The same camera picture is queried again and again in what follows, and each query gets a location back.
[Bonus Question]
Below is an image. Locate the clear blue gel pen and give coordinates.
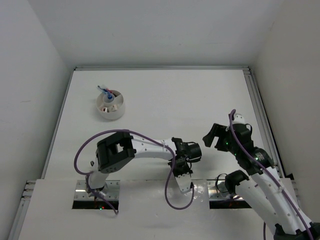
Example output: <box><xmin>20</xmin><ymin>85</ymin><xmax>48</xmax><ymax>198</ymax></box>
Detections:
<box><xmin>106</xmin><ymin>92</ymin><xmax>115</xmax><ymax>103</ymax></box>

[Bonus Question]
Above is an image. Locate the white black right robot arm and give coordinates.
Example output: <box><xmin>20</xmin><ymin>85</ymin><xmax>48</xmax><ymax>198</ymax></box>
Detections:
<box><xmin>202</xmin><ymin>123</ymin><xmax>320</xmax><ymax>240</ymax></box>

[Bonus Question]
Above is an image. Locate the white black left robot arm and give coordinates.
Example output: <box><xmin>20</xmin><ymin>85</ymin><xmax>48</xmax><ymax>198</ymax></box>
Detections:
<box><xmin>88</xmin><ymin>132</ymin><xmax>202</xmax><ymax>194</ymax></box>

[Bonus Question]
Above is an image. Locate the white round desk organizer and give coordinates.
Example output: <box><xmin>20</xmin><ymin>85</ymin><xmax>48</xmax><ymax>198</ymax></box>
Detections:
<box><xmin>95</xmin><ymin>90</ymin><xmax>126</xmax><ymax>121</ymax></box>

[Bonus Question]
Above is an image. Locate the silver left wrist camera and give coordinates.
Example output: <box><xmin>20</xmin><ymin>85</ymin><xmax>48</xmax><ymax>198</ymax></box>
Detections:
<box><xmin>174</xmin><ymin>173</ymin><xmax>193</xmax><ymax>194</ymax></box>

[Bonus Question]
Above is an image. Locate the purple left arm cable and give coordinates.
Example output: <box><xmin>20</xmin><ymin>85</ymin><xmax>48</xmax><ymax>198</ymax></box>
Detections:
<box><xmin>74</xmin><ymin>128</ymin><xmax>196</xmax><ymax>215</ymax></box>

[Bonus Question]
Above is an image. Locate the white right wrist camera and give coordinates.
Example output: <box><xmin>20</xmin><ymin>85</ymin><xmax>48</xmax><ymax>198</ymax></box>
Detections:
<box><xmin>231</xmin><ymin>113</ymin><xmax>246</xmax><ymax>125</ymax></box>

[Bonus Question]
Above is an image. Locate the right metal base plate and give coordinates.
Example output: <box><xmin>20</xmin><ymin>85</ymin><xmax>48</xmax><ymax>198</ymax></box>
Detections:
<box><xmin>207</xmin><ymin>179</ymin><xmax>244</xmax><ymax>202</ymax></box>

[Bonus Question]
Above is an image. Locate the metal base plate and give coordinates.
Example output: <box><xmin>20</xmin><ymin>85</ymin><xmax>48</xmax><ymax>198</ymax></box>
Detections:
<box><xmin>207</xmin><ymin>179</ymin><xmax>244</xmax><ymax>202</ymax></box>
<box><xmin>73</xmin><ymin>180</ymin><xmax>120</xmax><ymax>201</ymax></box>

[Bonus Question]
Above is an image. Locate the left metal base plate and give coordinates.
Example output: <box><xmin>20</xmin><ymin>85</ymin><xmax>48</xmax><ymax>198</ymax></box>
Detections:
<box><xmin>73</xmin><ymin>180</ymin><xmax>120</xmax><ymax>201</ymax></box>

